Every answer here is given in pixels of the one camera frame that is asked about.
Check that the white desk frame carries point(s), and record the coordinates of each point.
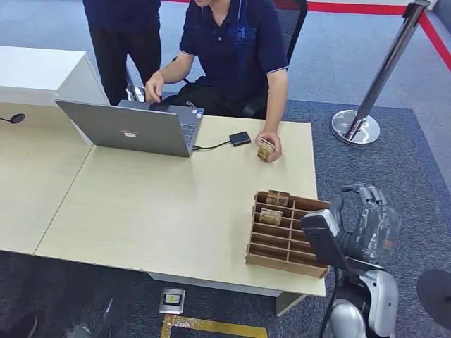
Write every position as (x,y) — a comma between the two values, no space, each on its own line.
(287,303)

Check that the yellow floor tape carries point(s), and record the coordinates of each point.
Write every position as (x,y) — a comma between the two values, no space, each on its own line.
(211,325)

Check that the person's left forearm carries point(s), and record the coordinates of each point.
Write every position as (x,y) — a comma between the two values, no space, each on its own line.
(276,105)

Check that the chrome metal frame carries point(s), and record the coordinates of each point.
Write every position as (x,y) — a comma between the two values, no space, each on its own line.
(133,91)

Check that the seated person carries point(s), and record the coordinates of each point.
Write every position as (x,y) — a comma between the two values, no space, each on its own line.
(236,51)

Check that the person's right hand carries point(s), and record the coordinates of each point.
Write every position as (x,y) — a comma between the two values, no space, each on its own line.
(154,87)

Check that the wooden slotted card holder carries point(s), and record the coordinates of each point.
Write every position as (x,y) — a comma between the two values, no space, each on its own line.
(271,252)

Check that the dark shoe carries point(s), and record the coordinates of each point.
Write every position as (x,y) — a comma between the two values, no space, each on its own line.
(32,326)

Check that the standing person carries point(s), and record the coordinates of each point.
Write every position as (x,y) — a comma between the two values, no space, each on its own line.
(123,42)

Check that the person's right forearm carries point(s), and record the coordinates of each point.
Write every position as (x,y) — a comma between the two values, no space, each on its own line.
(174,69)

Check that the black external drive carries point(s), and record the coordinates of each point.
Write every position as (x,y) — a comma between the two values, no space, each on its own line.
(239,138)

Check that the person's left hand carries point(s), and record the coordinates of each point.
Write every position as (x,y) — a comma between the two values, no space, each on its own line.
(277,144)

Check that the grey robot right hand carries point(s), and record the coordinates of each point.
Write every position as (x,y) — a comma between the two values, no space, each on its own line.
(375,233)

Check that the chrome stanchion post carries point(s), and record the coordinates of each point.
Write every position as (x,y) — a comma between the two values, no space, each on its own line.
(384,74)

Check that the grey laptop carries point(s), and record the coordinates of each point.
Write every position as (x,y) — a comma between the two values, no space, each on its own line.
(134,128)

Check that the black office chair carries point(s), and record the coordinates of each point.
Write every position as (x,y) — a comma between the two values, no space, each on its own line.
(298,23)

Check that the black round desk puck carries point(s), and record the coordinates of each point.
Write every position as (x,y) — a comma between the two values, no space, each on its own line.
(16,118)

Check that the red barrier belt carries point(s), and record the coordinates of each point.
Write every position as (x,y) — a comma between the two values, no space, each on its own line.
(352,8)

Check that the silver floor socket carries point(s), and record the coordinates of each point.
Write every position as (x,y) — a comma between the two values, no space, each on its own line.
(171,300)

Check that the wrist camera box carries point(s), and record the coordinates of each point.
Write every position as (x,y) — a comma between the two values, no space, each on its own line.
(322,233)

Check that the black round disc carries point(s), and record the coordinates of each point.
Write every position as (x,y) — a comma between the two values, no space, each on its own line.
(437,296)

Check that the white cabinet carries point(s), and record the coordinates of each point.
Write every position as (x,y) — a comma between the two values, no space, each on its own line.
(38,70)

